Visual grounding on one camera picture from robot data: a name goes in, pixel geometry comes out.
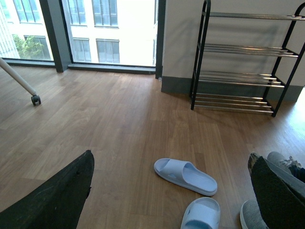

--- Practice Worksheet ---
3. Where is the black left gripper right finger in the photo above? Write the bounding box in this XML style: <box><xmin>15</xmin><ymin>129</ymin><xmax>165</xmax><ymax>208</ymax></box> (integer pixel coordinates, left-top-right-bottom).
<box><xmin>248</xmin><ymin>153</ymin><xmax>305</xmax><ymax>229</ymax></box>

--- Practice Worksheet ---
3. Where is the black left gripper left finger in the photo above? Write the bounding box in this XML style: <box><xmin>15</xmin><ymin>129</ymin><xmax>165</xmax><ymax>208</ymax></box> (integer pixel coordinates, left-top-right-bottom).
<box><xmin>0</xmin><ymin>150</ymin><xmax>94</xmax><ymax>229</ymax></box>

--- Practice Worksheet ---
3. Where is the grey knit sneaker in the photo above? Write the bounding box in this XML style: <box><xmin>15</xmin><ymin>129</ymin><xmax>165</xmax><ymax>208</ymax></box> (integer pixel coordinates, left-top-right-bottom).
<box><xmin>240</xmin><ymin>199</ymin><xmax>268</xmax><ymax>229</ymax></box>
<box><xmin>267</xmin><ymin>151</ymin><xmax>305</xmax><ymax>183</ymax></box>

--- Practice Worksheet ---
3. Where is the light blue slipper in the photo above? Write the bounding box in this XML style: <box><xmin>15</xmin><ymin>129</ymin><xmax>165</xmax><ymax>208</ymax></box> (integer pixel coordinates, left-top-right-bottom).
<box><xmin>181</xmin><ymin>197</ymin><xmax>221</xmax><ymax>229</ymax></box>
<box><xmin>154</xmin><ymin>158</ymin><xmax>218</xmax><ymax>196</ymax></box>

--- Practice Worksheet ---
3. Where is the black metal shoe rack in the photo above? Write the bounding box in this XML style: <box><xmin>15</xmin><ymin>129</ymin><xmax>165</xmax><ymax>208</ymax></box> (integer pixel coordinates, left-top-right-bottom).
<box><xmin>189</xmin><ymin>0</ymin><xmax>305</xmax><ymax>117</ymax></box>

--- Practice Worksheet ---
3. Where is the black caster wheel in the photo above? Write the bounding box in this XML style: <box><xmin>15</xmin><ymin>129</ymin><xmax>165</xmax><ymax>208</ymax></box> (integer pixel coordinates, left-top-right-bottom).
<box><xmin>31</xmin><ymin>94</ymin><xmax>41</xmax><ymax>106</ymax></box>

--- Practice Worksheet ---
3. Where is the white table leg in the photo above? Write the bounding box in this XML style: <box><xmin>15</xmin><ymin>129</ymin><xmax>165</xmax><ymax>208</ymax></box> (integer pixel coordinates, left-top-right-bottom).
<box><xmin>0</xmin><ymin>58</ymin><xmax>37</xmax><ymax>96</ymax></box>

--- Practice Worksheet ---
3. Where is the dark window frame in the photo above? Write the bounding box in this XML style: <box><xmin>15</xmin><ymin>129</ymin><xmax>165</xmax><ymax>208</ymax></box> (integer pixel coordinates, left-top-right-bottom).
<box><xmin>0</xmin><ymin>0</ymin><xmax>165</xmax><ymax>76</ymax></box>

